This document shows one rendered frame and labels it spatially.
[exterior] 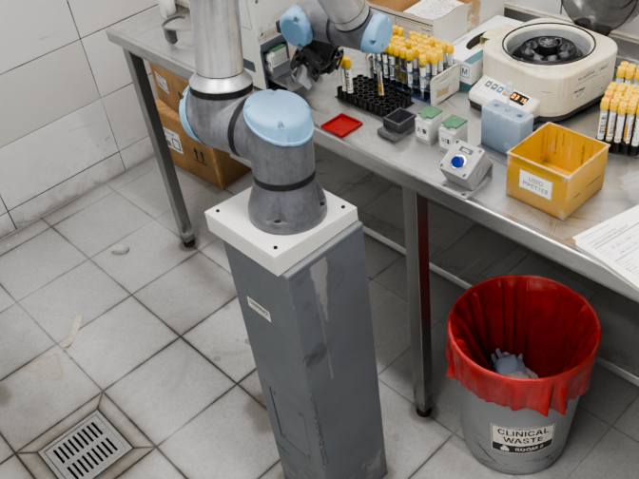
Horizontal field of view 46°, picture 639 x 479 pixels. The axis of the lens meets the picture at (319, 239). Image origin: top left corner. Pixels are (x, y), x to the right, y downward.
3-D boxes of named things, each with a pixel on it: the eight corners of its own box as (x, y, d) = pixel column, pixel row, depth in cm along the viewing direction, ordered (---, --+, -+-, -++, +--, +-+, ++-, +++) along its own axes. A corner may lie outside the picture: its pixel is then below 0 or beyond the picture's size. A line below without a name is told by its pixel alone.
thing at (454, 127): (438, 150, 161) (437, 123, 156) (453, 140, 163) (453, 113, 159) (454, 157, 158) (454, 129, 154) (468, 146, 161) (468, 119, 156)
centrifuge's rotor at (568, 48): (495, 70, 173) (497, 42, 168) (544, 47, 178) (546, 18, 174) (548, 94, 162) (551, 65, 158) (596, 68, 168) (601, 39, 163)
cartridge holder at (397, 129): (377, 134, 168) (376, 120, 166) (405, 117, 172) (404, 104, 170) (395, 143, 165) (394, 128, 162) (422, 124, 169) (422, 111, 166)
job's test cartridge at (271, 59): (264, 72, 188) (261, 49, 184) (279, 65, 190) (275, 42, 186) (275, 77, 185) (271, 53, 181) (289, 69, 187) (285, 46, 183)
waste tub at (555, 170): (503, 194, 147) (506, 152, 141) (544, 162, 153) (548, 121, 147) (563, 222, 139) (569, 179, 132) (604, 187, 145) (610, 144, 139)
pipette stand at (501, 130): (475, 150, 159) (476, 108, 153) (497, 136, 162) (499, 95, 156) (513, 168, 153) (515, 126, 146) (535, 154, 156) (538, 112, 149)
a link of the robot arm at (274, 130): (288, 193, 132) (281, 124, 124) (231, 171, 139) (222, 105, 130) (329, 162, 139) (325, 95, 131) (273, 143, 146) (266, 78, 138)
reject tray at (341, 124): (320, 128, 173) (320, 124, 172) (341, 115, 176) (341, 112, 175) (341, 138, 169) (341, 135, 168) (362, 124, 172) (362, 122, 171)
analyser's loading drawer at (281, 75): (237, 69, 195) (233, 51, 191) (256, 60, 198) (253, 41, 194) (289, 93, 182) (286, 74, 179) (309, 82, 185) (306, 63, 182)
